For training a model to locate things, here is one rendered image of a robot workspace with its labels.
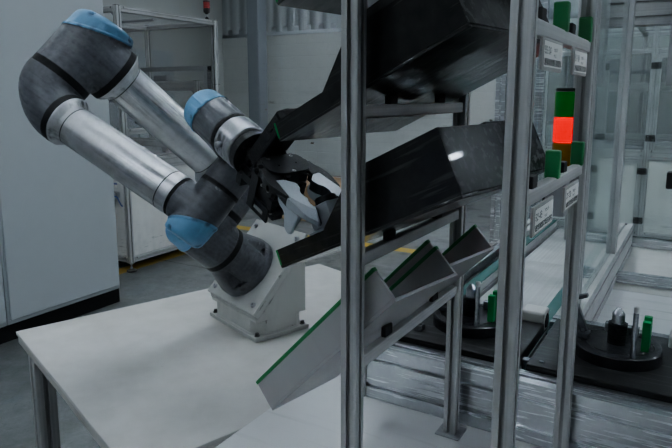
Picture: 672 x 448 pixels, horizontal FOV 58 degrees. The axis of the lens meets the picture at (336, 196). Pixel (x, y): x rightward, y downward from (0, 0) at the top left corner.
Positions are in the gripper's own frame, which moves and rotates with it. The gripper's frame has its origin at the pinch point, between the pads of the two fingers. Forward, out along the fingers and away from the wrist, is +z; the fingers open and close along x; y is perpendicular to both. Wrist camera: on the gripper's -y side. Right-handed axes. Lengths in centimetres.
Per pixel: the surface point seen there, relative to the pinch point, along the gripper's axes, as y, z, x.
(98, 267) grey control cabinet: 233, -256, -76
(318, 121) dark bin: -13.1, -1.1, 5.3
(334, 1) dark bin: -24.1, -10.7, -1.6
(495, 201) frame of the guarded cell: 45, -35, -111
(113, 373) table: 58, -33, 13
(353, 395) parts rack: 9.4, 19.9, 10.1
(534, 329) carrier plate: 27, 16, -46
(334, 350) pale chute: 9.3, 13.8, 7.9
